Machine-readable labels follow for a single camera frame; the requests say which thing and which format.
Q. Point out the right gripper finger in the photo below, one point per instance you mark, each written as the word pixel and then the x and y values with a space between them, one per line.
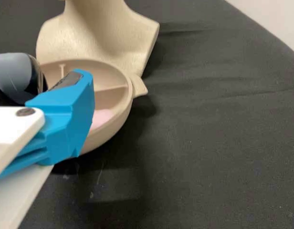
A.
pixel 66 112

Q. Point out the beige divided bowl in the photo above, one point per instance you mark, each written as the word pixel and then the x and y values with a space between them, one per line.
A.
pixel 113 95

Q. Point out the dummy head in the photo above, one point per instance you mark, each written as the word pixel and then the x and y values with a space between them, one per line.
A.
pixel 99 35

